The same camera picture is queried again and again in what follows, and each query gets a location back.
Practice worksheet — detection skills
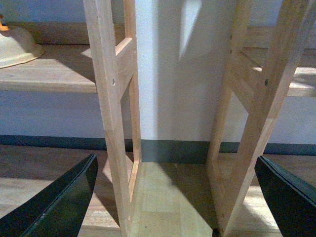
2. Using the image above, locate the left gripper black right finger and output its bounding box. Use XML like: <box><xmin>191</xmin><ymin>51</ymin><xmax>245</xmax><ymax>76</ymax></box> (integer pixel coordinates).
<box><xmin>255</xmin><ymin>156</ymin><xmax>316</xmax><ymax>237</ymax></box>

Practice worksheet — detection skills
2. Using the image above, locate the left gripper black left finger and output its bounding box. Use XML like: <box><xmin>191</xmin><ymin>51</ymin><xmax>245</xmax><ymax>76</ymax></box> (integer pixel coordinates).
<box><xmin>0</xmin><ymin>154</ymin><xmax>98</xmax><ymax>237</ymax></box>

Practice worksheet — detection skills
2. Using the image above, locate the right wooden shelf unit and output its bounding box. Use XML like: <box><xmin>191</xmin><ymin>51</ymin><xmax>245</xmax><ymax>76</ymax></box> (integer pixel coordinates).
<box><xmin>206</xmin><ymin>0</ymin><xmax>316</xmax><ymax>237</ymax></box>

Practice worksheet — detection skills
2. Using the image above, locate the wooden shelf unit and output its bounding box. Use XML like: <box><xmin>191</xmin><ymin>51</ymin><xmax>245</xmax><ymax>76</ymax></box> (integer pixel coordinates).
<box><xmin>206</xmin><ymin>0</ymin><xmax>316</xmax><ymax>237</ymax></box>
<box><xmin>0</xmin><ymin>0</ymin><xmax>141</xmax><ymax>237</ymax></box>

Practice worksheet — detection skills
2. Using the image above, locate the left wooden shelf unit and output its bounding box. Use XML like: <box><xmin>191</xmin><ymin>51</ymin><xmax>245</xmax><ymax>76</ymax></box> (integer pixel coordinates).
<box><xmin>0</xmin><ymin>0</ymin><xmax>141</xmax><ymax>237</ymax></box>

